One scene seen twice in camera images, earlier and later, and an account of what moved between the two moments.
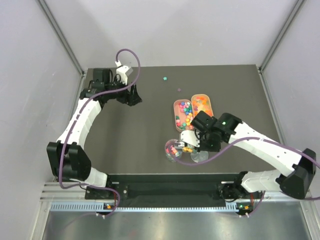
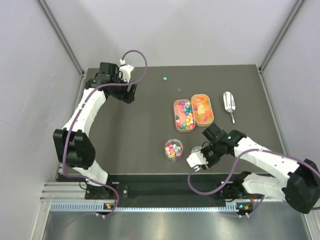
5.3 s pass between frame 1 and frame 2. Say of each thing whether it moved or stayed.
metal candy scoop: moved
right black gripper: moved
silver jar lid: moved
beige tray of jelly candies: stayed
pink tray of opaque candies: stayed
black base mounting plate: stayed
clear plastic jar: stayed
